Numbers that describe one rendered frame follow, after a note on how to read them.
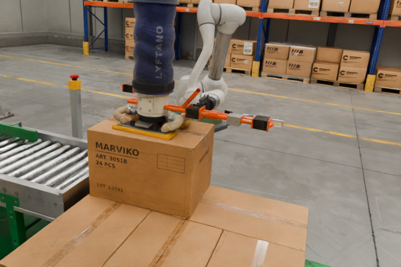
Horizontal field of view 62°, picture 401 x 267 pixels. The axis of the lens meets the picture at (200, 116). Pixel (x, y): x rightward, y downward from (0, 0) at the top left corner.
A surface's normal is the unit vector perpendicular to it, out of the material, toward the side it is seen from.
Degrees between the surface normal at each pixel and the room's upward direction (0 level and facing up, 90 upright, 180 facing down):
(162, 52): 70
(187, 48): 90
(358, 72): 88
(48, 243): 0
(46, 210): 90
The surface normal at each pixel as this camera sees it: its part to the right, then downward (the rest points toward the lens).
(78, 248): 0.06, -0.95
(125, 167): -0.29, 0.28
